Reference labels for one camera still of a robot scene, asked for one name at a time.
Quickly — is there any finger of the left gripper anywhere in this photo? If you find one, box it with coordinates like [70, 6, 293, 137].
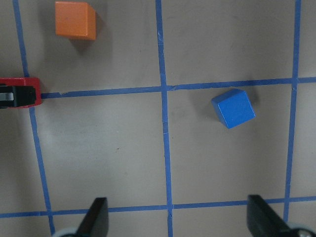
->
[0, 84, 37, 108]

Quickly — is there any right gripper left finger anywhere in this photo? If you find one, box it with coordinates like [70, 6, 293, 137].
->
[75, 197, 109, 237]

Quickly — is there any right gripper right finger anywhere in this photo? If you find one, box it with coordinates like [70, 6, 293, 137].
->
[247, 195, 291, 237]

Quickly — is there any red wooden block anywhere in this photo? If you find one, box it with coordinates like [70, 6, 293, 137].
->
[0, 77, 41, 109]

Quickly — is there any orange wooden block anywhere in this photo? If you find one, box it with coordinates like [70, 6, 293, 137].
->
[55, 1, 96, 40]

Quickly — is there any blue wooden block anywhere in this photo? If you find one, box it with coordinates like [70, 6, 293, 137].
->
[211, 89, 256, 129]

